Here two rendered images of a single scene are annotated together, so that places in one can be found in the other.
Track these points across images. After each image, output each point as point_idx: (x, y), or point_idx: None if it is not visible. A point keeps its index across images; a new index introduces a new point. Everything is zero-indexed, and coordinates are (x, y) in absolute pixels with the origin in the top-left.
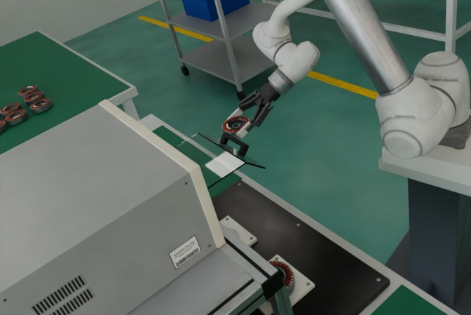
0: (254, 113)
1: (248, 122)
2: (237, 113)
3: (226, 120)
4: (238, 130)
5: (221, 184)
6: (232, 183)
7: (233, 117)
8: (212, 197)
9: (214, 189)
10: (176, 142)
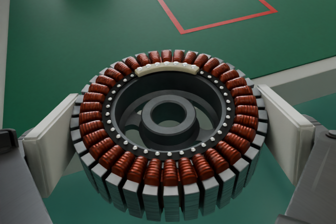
0: (33, 187)
1: (30, 132)
2: (281, 135)
3: (248, 79)
4: (81, 101)
5: (38, 92)
6: (10, 116)
7: (251, 105)
8: (11, 67)
9: (34, 77)
10: (332, 38)
